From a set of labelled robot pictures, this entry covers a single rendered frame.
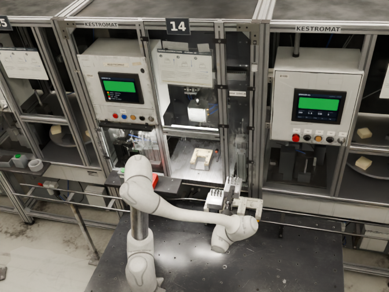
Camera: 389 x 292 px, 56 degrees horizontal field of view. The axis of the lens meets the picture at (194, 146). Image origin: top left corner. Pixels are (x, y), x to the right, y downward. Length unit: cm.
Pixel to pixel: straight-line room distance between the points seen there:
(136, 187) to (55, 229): 216
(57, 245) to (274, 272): 206
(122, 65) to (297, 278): 160
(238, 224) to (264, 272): 56
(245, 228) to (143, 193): 55
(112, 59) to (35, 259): 212
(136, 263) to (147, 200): 52
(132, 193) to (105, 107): 82
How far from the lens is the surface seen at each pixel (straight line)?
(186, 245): 250
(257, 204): 243
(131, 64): 212
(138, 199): 172
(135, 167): 183
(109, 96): 228
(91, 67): 225
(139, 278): 215
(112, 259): 255
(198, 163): 267
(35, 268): 361
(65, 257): 356
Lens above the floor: 273
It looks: 40 degrees down
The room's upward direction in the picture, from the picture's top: 6 degrees counter-clockwise
